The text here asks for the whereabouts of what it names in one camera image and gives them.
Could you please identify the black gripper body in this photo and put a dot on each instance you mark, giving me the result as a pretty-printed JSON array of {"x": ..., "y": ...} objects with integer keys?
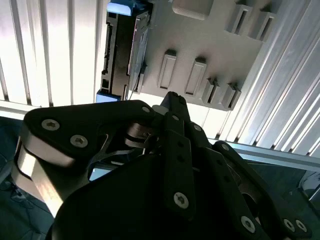
[{"x": 120, "y": 207}]

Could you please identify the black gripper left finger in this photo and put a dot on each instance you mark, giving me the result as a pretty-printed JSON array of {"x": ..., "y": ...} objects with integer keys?
[{"x": 100, "y": 115}]

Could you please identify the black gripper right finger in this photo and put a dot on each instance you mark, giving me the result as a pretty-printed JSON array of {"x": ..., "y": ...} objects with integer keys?
[{"x": 225, "y": 175}]

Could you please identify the hard disk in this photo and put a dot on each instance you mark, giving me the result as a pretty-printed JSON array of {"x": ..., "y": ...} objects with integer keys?
[{"x": 120, "y": 50}]

